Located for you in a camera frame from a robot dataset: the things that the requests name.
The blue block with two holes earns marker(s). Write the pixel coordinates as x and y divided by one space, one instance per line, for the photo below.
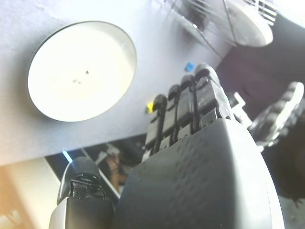
189 66

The yellow rectangular block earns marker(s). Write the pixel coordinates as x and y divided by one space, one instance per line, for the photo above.
149 107

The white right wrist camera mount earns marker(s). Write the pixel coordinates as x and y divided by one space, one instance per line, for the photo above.
240 105

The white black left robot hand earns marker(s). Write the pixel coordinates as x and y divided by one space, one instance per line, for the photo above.
195 179

